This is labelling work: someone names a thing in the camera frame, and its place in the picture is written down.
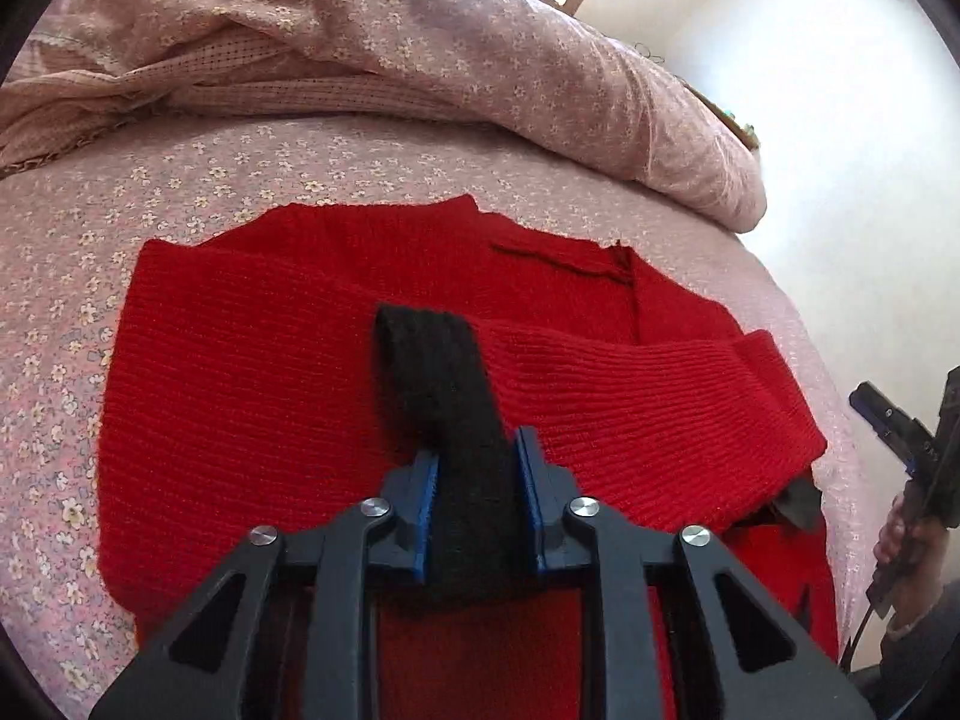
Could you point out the red knit sweater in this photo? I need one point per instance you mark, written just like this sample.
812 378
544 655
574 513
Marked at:
262 360

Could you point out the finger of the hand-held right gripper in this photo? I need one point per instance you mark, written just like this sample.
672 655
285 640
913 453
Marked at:
889 420

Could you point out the wooden footboard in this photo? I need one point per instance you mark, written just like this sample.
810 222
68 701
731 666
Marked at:
739 124

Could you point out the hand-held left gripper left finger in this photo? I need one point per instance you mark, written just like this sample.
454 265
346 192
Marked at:
429 517

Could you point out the pink floral quilt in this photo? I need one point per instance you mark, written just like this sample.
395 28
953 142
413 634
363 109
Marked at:
450 37

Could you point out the person's right forearm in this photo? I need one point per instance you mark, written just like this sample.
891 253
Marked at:
926 649

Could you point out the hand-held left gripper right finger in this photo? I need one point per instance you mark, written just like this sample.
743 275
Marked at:
528 510

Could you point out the person's right hand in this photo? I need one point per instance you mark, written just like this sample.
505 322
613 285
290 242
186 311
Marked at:
892 540

